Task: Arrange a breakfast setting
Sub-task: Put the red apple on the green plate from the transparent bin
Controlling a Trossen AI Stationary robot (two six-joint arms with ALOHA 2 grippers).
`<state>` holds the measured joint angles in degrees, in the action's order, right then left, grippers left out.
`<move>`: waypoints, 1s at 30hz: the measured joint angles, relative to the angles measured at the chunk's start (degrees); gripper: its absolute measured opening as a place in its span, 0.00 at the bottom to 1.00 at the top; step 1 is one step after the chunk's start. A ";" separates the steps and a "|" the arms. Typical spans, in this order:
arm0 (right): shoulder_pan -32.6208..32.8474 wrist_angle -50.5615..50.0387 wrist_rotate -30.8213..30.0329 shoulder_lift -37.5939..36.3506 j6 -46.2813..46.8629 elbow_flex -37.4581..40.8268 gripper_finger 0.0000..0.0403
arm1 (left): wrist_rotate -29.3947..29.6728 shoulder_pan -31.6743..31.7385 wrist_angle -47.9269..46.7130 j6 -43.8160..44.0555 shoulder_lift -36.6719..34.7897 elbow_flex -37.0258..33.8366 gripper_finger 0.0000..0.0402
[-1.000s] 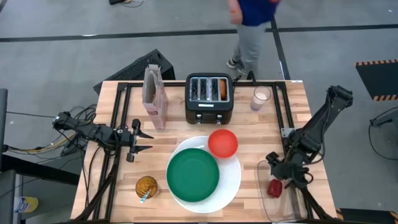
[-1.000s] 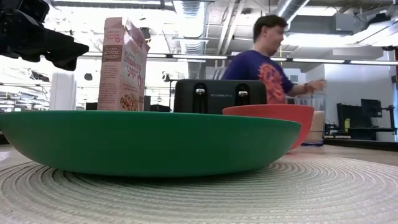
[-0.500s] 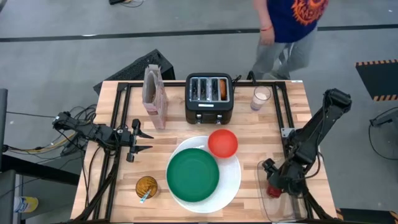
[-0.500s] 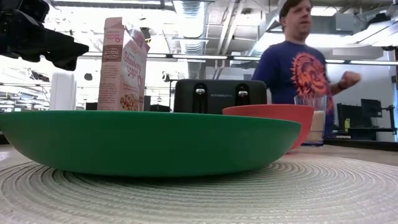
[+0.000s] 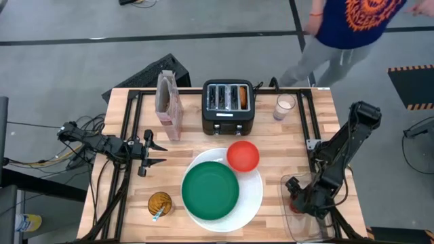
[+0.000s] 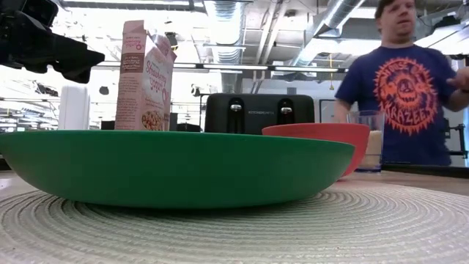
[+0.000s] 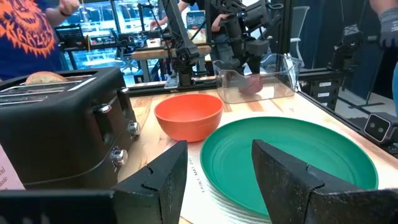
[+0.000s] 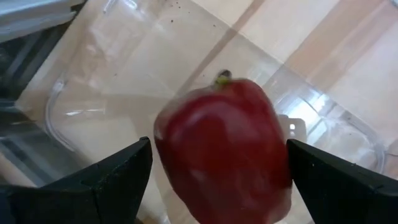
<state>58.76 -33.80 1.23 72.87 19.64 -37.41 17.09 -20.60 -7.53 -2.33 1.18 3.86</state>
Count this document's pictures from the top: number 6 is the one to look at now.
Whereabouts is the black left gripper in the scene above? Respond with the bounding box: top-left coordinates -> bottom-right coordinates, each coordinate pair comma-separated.
0,0 -> 106,84

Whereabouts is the pink strawberry yogurt cereal box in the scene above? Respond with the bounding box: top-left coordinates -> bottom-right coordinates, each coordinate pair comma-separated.
114,20 -> 177,132

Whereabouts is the white rounded bin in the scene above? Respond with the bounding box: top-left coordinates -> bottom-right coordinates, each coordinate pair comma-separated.
58,84 -> 91,131

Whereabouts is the green plastic plate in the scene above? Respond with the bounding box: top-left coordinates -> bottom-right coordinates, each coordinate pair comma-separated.
0,130 -> 356,210

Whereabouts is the black four-slot toaster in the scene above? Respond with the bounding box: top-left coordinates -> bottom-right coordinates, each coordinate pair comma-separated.
204,92 -> 315,135

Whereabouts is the red plastic bowl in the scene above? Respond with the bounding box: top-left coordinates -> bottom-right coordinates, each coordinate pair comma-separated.
262,122 -> 371,179

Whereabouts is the clear glass of milk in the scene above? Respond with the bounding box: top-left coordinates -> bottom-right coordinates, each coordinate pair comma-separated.
346,110 -> 386,173

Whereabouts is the person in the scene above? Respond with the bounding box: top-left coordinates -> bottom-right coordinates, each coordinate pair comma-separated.
333,0 -> 469,166

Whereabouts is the black metal bracket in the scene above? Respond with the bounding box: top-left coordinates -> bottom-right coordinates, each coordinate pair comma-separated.
443,123 -> 469,159

